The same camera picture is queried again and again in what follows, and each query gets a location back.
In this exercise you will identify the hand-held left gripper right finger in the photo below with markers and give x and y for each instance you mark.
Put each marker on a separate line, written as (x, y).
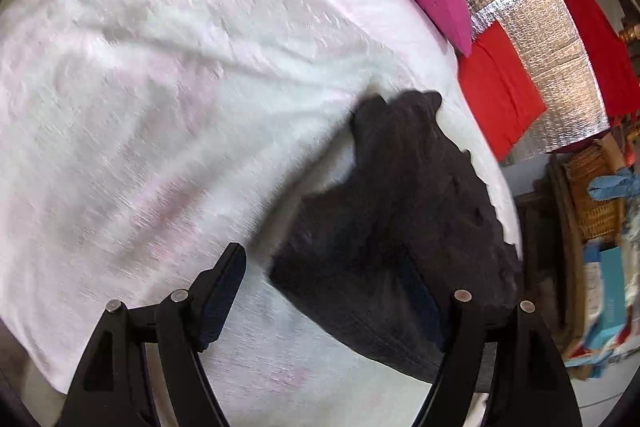
(429, 309)

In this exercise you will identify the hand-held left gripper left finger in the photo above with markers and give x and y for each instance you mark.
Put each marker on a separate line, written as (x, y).
(220, 302)

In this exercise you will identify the dark grey pants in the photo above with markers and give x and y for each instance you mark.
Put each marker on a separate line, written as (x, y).
(400, 187)

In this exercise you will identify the pile of blue packages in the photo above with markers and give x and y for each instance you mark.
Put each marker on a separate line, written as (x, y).
(612, 292)

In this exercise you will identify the wicker basket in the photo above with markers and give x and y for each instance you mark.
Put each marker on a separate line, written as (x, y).
(587, 197)

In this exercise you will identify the blue ribbon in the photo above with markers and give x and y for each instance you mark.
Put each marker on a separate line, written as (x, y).
(612, 187)

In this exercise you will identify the small red pillow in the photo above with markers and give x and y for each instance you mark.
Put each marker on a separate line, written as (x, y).
(500, 92)

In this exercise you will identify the white fluffy blanket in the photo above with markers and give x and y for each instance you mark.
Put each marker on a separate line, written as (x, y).
(150, 82)

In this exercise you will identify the silver foil insulation sheet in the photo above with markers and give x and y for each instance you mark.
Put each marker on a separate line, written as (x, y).
(550, 37)

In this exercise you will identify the large red pillow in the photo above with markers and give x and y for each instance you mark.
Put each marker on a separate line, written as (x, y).
(595, 37)

